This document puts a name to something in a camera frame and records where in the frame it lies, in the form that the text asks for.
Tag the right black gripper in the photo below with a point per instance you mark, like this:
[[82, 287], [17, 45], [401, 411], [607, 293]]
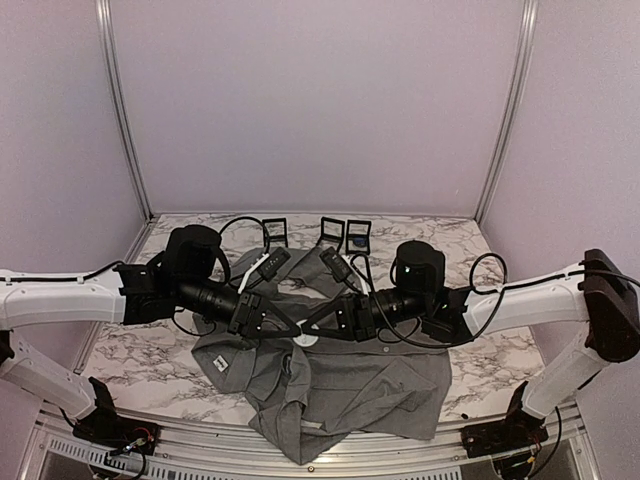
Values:
[[354, 317]]

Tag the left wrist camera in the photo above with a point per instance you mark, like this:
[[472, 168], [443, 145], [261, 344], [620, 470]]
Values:
[[264, 269]]

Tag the aluminium frame post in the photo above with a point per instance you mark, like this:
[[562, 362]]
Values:
[[515, 94], [110, 55]]

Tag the right aluminium frame post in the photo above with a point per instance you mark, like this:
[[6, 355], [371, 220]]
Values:
[[515, 94]]

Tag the middle black display frame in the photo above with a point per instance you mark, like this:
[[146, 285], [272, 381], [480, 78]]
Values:
[[332, 233]]

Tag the black display frame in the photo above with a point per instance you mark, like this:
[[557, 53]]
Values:
[[357, 229], [332, 233], [275, 232]]

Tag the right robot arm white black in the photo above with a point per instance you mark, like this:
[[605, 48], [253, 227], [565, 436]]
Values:
[[419, 310]]

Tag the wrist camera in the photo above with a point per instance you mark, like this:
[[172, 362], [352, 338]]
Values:
[[264, 269], [342, 272]]

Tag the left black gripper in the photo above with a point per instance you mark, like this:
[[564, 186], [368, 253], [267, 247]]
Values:
[[239, 324]]

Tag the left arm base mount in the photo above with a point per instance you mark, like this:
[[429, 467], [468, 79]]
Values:
[[106, 427]]

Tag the left aluminium frame post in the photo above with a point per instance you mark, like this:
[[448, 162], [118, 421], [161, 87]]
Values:
[[110, 55]]

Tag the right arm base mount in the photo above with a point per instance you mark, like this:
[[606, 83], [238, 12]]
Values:
[[523, 424]]

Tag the left black display frame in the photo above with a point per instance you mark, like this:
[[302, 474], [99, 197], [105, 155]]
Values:
[[275, 232]]

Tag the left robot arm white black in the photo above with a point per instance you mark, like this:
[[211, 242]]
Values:
[[191, 273]]

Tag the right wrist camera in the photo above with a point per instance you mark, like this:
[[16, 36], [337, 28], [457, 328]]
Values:
[[342, 272]]

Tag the pink round brooch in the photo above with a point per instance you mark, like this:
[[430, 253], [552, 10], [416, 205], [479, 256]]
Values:
[[305, 340]]

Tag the grey button shirt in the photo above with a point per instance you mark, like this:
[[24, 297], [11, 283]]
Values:
[[307, 400]]

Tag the front aluminium rail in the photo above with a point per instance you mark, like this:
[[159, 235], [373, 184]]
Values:
[[192, 450]]

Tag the right black display frame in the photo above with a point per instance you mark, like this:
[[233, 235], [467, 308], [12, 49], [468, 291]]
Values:
[[357, 229]]

